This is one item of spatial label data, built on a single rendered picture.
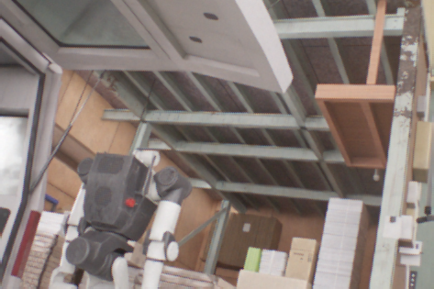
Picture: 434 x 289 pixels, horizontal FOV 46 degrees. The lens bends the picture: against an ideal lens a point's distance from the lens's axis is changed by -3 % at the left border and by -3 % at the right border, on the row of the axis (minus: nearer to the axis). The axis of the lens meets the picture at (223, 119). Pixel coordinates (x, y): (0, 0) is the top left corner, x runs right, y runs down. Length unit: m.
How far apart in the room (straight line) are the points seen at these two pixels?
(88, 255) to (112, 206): 0.22
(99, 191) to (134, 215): 0.17
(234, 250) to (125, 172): 5.19
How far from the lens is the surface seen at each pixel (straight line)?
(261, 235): 7.15
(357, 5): 3.44
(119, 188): 2.13
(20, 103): 2.77
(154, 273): 2.13
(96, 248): 2.12
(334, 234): 3.21
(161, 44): 2.14
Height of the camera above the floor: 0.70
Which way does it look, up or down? 25 degrees up
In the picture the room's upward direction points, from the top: 16 degrees clockwise
